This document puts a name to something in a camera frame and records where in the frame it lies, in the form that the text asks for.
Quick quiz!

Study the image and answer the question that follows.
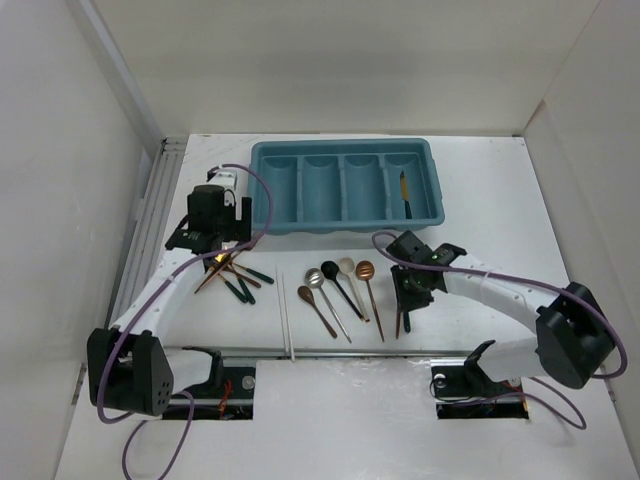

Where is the copper knife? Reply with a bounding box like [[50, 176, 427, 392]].
[[395, 308, 404, 340]]

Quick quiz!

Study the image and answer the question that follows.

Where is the copper spoon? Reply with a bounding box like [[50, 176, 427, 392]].
[[356, 260, 385, 342]]

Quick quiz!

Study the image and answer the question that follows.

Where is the white spoon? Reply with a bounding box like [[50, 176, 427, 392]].
[[338, 257, 370, 323]]

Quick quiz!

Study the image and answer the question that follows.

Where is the black spoon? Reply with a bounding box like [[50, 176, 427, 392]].
[[320, 260, 364, 320]]

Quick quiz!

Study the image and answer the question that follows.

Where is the gold blade green knife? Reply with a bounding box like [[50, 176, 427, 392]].
[[399, 170, 412, 219]]

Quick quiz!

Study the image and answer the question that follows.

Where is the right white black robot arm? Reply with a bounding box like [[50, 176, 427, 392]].
[[385, 231, 620, 398]]

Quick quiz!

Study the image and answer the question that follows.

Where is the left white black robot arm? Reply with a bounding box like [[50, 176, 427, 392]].
[[87, 184, 252, 416]]

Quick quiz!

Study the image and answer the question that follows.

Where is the white chopstick left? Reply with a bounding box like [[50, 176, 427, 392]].
[[275, 266, 291, 359]]

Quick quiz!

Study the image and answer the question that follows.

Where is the white chopstick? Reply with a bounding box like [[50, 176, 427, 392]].
[[281, 273, 296, 363], [275, 266, 291, 359]]

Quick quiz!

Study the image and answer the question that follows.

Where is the silver metal spoon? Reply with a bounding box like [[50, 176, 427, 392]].
[[305, 268, 352, 343]]

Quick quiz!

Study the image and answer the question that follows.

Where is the white chopstick right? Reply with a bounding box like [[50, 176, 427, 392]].
[[281, 273, 296, 363]]

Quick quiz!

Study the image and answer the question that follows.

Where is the brown wooden spoon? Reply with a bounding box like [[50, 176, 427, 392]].
[[297, 286, 337, 339]]

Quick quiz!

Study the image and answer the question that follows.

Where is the blue plastic cutlery tray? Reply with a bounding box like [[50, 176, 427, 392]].
[[248, 138, 445, 235]]

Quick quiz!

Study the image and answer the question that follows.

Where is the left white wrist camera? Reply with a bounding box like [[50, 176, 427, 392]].
[[206, 168, 238, 204]]

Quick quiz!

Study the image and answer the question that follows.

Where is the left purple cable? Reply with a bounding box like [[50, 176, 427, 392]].
[[94, 162, 276, 477]]

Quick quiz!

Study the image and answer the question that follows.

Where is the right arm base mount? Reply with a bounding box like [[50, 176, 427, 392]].
[[429, 340, 529, 420]]

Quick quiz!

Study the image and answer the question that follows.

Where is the aluminium rail front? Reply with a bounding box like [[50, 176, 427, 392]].
[[217, 347, 470, 359]]

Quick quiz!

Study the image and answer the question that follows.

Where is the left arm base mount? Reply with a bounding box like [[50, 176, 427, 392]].
[[163, 347, 257, 420]]

